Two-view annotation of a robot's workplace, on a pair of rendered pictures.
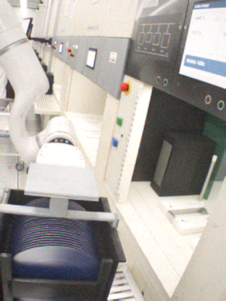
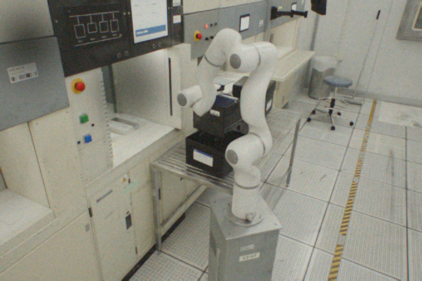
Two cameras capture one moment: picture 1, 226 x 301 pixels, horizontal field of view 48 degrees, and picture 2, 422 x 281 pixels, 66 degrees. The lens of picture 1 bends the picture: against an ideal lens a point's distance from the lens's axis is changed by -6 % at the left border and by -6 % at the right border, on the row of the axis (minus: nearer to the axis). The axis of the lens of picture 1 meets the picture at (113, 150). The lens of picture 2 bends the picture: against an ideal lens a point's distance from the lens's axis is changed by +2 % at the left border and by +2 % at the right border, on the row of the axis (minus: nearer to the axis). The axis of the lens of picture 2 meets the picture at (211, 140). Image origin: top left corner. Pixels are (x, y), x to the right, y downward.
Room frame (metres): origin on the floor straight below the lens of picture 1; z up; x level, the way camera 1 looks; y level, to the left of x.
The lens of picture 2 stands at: (1.52, 1.35, 1.80)
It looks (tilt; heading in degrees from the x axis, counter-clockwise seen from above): 28 degrees down; 230
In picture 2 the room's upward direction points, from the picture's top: 2 degrees clockwise
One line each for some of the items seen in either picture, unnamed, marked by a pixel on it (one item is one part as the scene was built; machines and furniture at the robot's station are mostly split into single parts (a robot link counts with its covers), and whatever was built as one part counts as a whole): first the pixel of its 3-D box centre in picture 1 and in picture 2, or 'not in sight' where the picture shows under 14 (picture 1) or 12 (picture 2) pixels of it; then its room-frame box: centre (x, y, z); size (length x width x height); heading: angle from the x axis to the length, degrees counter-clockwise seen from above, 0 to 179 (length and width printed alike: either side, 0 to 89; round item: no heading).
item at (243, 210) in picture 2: not in sight; (245, 197); (0.61, 0.53, 0.85); 0.19 x 0.19 x 0.18
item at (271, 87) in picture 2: not in sight; (253, 97); (-0.36, -0.36, 0.89); 0.29 x 0.29 x 0.25; 26
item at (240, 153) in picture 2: not in sight; (244, 162); (0.64, 0.53, 1.07); 0.19 x 0.12 x 0.24; 5
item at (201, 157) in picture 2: not in sight; (216, 148); (0.41, 0.08, 0.85); 0.28 x 0.28 x 0.17; 14
